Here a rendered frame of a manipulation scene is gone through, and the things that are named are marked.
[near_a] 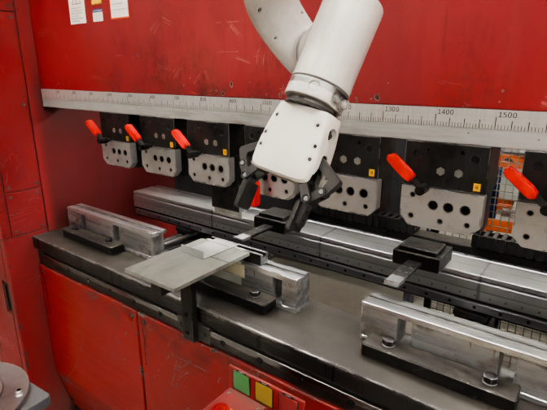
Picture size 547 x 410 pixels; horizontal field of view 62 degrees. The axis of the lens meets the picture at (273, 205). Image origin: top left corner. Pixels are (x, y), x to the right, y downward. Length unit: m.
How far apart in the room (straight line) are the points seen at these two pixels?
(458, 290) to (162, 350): 0.84
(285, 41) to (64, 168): 1.35
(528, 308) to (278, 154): 0.80
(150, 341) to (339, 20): 1.11
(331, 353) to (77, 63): 1.17
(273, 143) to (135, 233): 1.00
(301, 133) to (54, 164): 1.40
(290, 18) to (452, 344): 0.69
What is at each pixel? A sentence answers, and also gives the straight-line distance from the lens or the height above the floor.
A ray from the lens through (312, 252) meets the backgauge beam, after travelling 1.40.
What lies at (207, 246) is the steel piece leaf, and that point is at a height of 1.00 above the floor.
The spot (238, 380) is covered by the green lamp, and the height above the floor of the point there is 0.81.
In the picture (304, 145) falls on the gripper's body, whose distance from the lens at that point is 0.59.
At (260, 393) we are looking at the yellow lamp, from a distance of 1.03.
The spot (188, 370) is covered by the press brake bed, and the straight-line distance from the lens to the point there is 1.37.
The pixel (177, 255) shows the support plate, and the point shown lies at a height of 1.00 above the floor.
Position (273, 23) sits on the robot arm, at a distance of 0.70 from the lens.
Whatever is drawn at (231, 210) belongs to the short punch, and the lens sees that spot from 1.22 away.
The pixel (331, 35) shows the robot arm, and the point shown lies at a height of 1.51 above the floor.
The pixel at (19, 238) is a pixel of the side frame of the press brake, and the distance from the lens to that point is 1.89.
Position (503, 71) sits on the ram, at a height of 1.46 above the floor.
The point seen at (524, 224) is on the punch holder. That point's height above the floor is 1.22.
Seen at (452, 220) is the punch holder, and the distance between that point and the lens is 0.89.
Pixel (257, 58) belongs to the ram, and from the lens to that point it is 1.07.
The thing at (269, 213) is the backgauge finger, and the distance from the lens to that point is 1.42.
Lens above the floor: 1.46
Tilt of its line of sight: 17 degrees down
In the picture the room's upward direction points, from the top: straight up
